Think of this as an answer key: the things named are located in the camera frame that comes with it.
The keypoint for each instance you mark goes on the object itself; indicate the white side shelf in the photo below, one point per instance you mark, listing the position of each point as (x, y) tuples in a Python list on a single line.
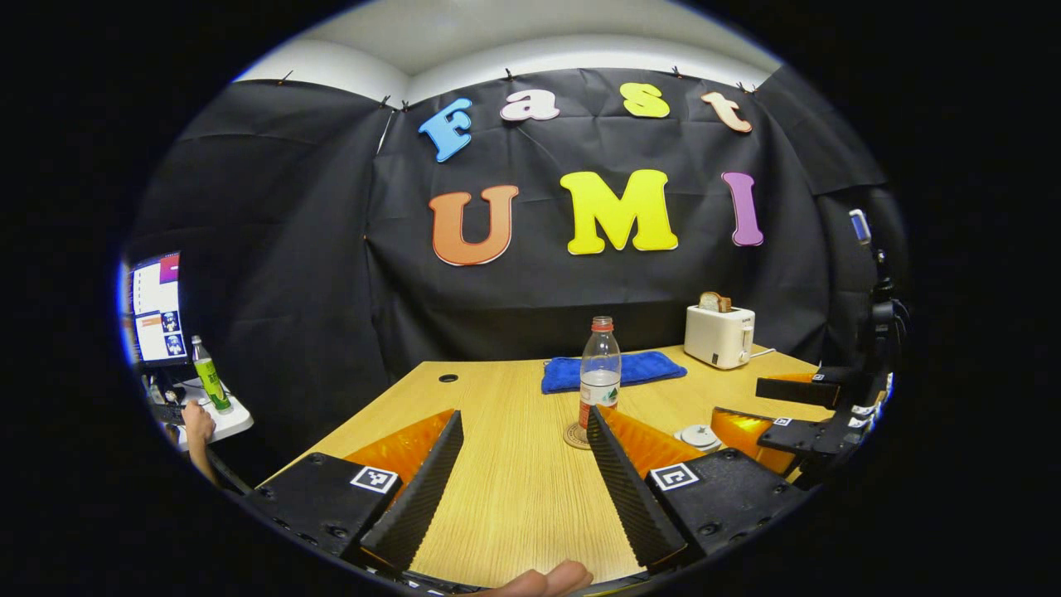
[(232, 419)]

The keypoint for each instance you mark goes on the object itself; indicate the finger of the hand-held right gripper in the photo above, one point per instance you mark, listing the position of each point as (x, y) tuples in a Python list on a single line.
[(742, 435), (800, 391)]

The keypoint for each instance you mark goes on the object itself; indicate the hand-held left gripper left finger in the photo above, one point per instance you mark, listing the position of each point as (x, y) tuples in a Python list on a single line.
[(414, 497)]

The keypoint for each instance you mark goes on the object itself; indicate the white toaster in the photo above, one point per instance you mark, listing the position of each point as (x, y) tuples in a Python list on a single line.
[(717, 336)]

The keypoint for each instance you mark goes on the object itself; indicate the green drink bottle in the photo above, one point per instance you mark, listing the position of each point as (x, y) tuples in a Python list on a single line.
[(211, 377)]

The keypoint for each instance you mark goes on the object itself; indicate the round coaster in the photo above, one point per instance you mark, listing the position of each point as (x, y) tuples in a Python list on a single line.
[(574, 438)]

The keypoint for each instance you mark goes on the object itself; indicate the blue folded towel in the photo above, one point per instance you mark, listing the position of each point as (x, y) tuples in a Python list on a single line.
[(646, 369)]

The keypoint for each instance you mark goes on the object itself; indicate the bread slice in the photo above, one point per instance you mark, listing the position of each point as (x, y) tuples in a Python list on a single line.
[(714, 302)]

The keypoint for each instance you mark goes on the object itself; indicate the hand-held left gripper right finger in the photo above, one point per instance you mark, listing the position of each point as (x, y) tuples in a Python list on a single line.
[(630, 497)]

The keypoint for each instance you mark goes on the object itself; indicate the computer monitor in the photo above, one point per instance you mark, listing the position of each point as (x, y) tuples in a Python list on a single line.
[(157, 311)]

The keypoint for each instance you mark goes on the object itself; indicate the clear plastic water bottle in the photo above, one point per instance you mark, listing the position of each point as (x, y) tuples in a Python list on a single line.
[(599, 373)]

